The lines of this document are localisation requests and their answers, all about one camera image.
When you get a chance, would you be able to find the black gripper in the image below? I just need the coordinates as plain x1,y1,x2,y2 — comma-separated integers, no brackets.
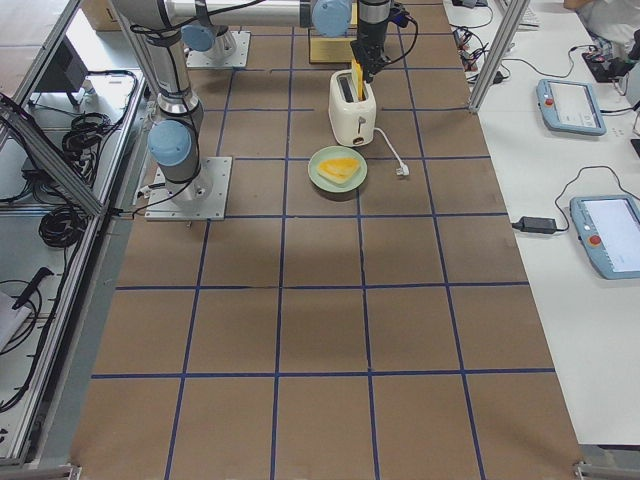
350,0,391,83

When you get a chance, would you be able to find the white toaster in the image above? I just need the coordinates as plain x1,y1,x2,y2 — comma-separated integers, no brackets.
328,70,377,147

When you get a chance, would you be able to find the bread slice in toaster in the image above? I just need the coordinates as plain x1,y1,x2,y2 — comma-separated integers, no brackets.
351,59,365,101

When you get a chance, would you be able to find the wooden box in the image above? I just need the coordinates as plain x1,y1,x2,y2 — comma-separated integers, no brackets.
307,28,356,64

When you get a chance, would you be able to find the light green plate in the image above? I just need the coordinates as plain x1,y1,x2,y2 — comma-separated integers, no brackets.
308,146,368,193

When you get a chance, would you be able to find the triangular bread on plate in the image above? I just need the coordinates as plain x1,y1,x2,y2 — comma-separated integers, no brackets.
316,157,360,185

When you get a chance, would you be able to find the far teach pendant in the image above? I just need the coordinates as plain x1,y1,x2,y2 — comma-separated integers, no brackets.
536,79,607,136

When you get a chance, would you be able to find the teach pendant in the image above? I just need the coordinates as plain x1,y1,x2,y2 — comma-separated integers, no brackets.
570,194,639,280
536,79,607,136

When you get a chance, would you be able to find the black power adapter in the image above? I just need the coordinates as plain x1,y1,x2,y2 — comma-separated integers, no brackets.
511,216,558,234

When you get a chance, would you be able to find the near teach pendant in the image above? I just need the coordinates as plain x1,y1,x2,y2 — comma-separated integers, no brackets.
570,194,639,280

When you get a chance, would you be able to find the white toaster power cord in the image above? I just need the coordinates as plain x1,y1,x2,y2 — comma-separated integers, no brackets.
373,126,411,178

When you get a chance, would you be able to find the aluminium frame post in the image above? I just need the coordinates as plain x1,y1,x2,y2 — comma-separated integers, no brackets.
468,0,529,113

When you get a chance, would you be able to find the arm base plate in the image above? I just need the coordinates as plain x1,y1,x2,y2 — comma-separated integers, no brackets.
186,31,251,70
144,157,232,221

